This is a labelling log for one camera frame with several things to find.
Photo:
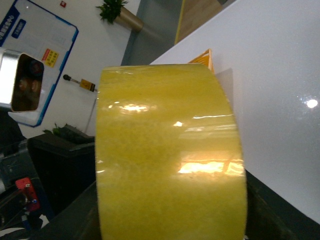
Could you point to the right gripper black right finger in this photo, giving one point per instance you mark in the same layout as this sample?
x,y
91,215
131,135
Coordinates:
x,y
270,217

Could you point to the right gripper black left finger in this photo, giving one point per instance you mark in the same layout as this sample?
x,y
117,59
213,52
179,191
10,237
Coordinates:
x,y
79,221

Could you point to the yellow clear tape roll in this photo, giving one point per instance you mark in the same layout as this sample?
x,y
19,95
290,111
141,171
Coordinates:
x,y
169,162

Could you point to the yellow woven basket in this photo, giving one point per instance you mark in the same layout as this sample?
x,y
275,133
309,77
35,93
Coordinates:
x,y
204,58

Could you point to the dark planter box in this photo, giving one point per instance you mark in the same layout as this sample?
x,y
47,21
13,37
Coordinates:
x,y
65,164

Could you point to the red clamp part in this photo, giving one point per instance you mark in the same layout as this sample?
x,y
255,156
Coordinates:
x,y
30,200

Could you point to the black yellow wall handle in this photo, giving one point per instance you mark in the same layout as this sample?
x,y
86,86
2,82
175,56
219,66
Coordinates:
x,y
85,84

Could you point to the blue framed wall board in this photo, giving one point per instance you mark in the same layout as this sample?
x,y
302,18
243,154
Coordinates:
x,y
34,47

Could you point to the potted plant on wall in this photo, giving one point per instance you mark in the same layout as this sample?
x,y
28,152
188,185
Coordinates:
x,y
114,11

